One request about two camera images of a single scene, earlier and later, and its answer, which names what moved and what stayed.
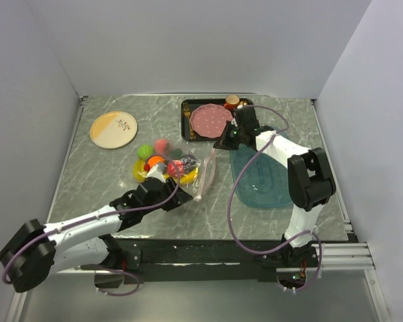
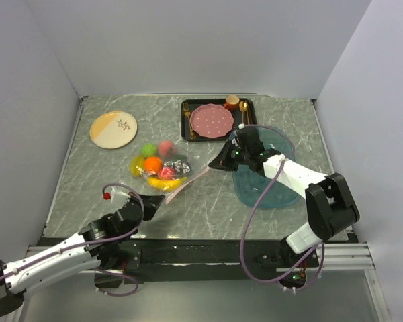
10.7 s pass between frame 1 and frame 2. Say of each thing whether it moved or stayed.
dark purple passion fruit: moved
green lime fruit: moved
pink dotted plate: stayed
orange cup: stayed
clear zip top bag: moved
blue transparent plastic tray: stayed
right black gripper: moved
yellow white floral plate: stayed
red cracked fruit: moved
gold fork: stayed
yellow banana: moved
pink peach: moved
